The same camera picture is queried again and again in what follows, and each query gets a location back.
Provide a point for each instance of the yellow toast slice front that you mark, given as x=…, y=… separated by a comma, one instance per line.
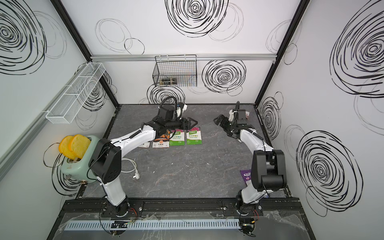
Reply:
x=79, y=145

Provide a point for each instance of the black corner frame post left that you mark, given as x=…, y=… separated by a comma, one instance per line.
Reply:
x=66, y=19

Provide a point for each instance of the black corner frame post right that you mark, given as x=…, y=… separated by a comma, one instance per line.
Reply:
x=283, y=47

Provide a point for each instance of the purple seed packet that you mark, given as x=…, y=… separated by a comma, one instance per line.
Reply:
x=246, y=175

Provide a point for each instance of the small item in basket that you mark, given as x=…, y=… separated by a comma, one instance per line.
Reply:
x=168, y=81

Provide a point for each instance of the yellow toast slice back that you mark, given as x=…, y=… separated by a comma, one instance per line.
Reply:
x=64, y=148

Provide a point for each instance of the yellow toast slice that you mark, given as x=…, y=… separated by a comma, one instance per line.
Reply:
x=64, y=148
x=79, y=145

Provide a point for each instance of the white wire wall shelf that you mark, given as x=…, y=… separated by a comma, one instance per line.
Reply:
x=83, y=92

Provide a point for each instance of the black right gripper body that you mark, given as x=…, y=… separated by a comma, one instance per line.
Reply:
x=229, y=126

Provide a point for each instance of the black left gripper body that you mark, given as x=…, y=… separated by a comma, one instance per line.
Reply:
x=176, y=124

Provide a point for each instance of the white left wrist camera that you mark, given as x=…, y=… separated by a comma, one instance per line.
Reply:
x=181, y=107

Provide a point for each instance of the aluminium wall rail back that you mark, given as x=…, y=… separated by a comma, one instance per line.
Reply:
x=183, y=57

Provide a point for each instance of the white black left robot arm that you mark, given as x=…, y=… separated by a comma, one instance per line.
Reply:
x=106, y=161

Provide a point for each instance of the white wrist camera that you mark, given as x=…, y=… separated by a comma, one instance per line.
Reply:
x=232, y=115
x=181, y=107

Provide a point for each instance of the impatiens seed packet green white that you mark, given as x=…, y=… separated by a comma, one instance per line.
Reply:
x=177, y=138

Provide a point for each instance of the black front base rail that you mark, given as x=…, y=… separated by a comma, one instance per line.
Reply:
x=140, y=207

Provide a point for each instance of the black wire wall basket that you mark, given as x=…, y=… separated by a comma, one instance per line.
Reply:
x=184, y=71

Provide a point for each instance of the black corner frame post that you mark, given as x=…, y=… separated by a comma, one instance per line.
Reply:
x=66, y=19
x=283, y=47

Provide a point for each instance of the marigold seed packet orange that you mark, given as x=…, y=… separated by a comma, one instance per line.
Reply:
x=163, y=141

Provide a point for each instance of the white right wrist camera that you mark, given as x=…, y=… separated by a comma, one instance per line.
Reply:
x=232, y=115

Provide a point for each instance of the mint green toaster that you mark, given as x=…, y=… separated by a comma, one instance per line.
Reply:
x=79, y=169

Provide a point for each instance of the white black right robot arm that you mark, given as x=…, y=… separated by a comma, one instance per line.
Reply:
x=268, y=171

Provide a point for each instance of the white slotted cable duct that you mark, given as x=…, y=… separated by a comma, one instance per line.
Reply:
x=109, y=225

